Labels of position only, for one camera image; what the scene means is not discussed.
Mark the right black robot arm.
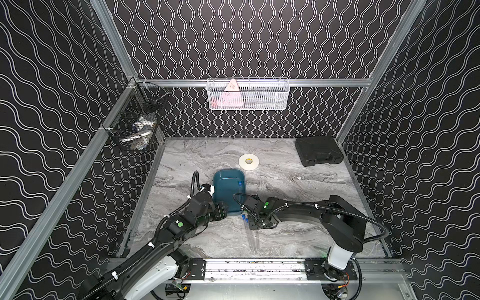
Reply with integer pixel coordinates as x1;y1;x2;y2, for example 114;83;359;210
233;193;390;282

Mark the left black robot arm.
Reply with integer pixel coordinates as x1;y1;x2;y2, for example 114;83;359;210
79;189;229;300

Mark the teal plastic tray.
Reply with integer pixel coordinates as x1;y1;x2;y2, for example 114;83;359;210
213;169;246;216

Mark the white tape roll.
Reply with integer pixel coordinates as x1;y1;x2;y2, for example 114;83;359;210
238;154;260;171

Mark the black plastic case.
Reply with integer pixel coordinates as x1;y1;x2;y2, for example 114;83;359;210
294;136;344;167

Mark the pink triangular card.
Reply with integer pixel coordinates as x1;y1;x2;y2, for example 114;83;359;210
217;79;245;110

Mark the clear wire basket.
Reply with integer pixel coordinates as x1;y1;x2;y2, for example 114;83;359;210
206;77;291;111

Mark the black wire basket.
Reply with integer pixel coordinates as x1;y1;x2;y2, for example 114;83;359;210
107;82;172;152

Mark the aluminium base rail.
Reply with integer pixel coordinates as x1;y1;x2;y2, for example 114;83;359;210
151;257;406;285

